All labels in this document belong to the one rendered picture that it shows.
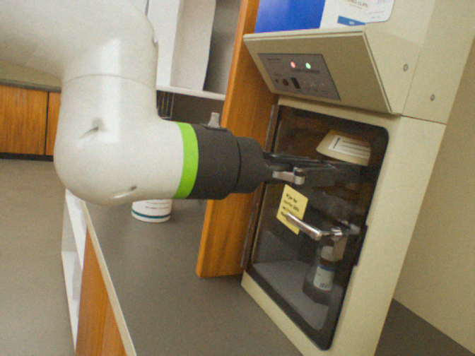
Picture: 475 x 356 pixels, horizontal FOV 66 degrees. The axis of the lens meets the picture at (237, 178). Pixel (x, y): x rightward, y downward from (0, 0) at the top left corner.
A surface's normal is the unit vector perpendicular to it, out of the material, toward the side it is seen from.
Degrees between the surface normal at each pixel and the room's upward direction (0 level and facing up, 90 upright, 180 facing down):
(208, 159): 71
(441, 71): 90
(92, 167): 89
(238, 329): 0
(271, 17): 90
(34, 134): 90
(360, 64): 135
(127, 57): 66
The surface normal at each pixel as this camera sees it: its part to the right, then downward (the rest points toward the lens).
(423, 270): -0.87, -0.04
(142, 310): 0.18, -0.96
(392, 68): 0.47, 0.29
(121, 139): 0.52, -0.26
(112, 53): 0.36, -0.13
